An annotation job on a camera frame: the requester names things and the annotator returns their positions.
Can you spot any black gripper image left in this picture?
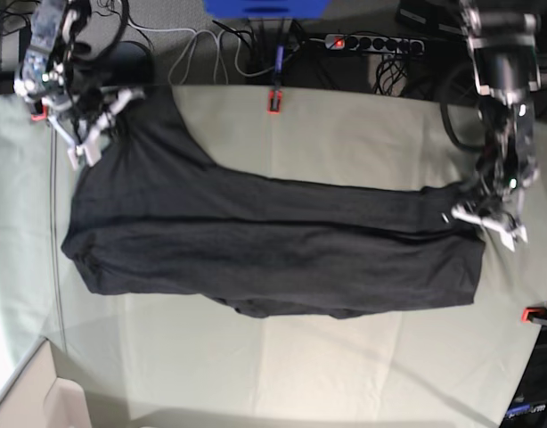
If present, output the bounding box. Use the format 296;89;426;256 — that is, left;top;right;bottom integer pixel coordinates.
66;88;118;143

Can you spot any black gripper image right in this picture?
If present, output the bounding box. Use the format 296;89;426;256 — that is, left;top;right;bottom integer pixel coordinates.
460;176;518;223

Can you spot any dark grey t-shirt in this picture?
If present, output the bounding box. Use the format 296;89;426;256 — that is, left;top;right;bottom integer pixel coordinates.
61;87;485;319

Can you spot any left red black clamp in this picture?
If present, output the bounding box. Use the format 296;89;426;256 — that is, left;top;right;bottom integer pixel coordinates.
29;102;48;121

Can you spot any red black clamp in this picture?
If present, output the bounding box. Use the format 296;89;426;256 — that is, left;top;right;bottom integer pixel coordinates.
267;45;284;114
29;102;48;121
521;302;547;328

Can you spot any black round stool seat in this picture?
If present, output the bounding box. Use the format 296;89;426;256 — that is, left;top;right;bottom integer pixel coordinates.
102;41;155;86

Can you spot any right red black clamp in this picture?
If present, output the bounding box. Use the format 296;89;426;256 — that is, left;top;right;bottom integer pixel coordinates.
521;302;547;328

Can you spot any blue box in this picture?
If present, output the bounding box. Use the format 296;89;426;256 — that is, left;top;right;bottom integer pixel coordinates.
204;0;329;19

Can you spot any middle red black clamp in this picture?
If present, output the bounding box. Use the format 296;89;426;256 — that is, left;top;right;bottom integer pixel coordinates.
267;45;284;114

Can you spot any black power strip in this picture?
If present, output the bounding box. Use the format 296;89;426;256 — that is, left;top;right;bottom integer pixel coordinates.
324;34;426;56

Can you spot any light green table cloth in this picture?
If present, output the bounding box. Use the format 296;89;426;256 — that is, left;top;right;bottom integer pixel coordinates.
0;86;547;427

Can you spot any beige plastic bin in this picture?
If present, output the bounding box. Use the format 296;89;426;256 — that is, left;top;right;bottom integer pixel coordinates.
0;337;92;428

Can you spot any white cable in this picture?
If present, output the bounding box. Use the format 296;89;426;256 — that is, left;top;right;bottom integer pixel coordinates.
121;0;257;86

